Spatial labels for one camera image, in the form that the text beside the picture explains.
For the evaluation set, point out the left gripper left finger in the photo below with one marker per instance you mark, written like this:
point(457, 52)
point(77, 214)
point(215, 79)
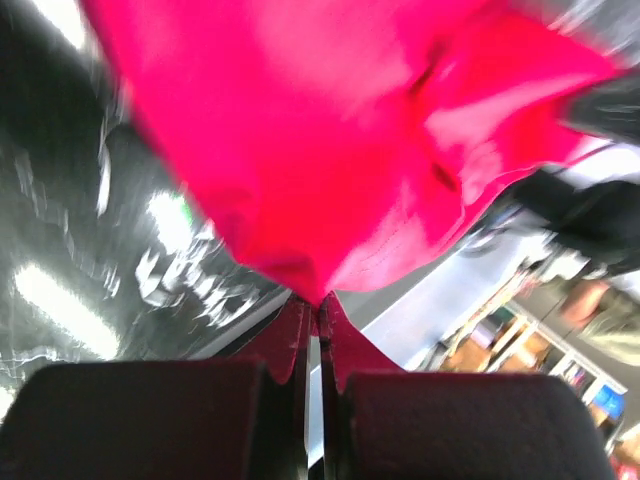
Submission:
point(240, 417)

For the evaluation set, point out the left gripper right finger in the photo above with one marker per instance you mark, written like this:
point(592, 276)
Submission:
point(383, 422)

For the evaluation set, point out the magenta pink t shirt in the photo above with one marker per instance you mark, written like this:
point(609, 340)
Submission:
point(344, 144)

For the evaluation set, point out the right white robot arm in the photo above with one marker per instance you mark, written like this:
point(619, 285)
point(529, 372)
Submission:
point(600, 221)

